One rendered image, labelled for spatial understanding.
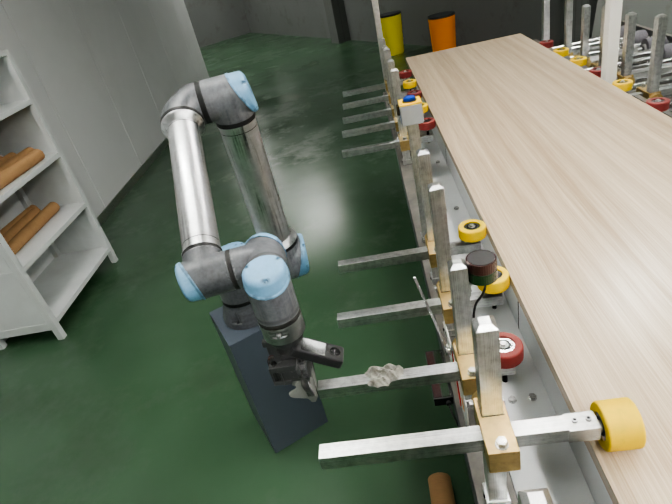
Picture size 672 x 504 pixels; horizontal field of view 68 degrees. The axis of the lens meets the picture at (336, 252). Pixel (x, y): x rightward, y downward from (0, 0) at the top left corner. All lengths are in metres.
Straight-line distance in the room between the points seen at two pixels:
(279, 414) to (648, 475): 1.42
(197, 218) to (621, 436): 0.91
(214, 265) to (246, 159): 0.52
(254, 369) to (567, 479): 1.09
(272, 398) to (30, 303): 1.86
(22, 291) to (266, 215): 2.07
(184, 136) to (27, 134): 2.66
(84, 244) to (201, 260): 3.13
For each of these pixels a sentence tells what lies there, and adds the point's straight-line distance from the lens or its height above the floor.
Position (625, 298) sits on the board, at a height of 0.90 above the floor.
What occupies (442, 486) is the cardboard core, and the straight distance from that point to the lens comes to 1.91.
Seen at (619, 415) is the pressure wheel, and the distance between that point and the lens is 0.94.
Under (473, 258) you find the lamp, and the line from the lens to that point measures 1.03.
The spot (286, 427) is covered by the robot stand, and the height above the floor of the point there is 0.10.
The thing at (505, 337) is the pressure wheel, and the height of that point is 0.90.
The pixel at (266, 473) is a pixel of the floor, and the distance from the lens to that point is 2.18.
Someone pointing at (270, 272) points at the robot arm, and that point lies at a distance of 0.96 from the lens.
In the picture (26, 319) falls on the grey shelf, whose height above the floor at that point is 0.19.
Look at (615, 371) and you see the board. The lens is 1.11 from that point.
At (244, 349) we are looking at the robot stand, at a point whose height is 0.56.
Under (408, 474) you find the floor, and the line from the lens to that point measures 2.04.
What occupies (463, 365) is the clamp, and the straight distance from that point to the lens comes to 1.14.
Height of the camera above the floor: 1.69
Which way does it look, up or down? 31 degrees down
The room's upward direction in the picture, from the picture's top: 14 degrees counter-clockwise
